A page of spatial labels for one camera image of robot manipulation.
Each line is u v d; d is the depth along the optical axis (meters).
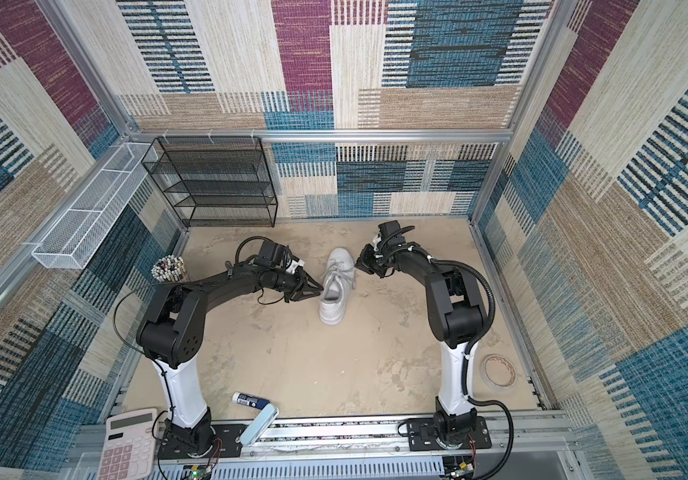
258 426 0.73
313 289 0.90
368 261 0.89
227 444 0.73
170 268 0.84
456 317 0.54
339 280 0.92
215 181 1.10
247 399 0.78
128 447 0.71
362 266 0.89
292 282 0.85
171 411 0.60
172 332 0.52
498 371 0.85
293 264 0.86
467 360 0.57
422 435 0.73
